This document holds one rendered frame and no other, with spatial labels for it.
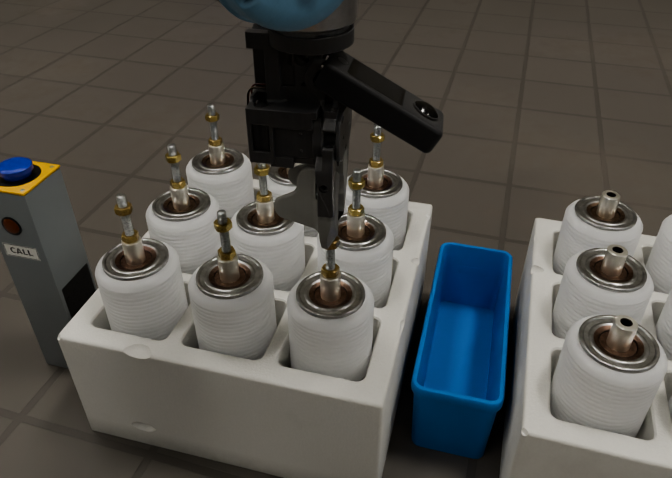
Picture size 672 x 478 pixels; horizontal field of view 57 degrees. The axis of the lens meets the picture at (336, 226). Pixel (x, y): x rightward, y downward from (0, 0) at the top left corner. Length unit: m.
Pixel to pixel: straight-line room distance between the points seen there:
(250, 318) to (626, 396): 0.39
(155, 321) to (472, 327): 0.50
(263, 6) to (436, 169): 1.13
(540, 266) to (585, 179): 0.61
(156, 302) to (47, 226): 0.19
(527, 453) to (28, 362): 0.72
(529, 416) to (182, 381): 0.38
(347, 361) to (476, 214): 0.65
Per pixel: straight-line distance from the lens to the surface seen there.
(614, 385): 0.65
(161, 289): 0.73
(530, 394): 0.70
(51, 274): 0.87
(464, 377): 0.94
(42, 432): 0.95
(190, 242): 0.81
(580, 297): 0.75
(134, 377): 0.78
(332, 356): 0.67
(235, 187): 0.90
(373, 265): 0.74
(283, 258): 0.77
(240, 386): 0.71
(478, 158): 1.46
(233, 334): 0.70
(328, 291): 0.66
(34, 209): 0.82
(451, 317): 1.02
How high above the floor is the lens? 0.70
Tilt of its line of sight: 36 degrees down
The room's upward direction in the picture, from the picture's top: straight up
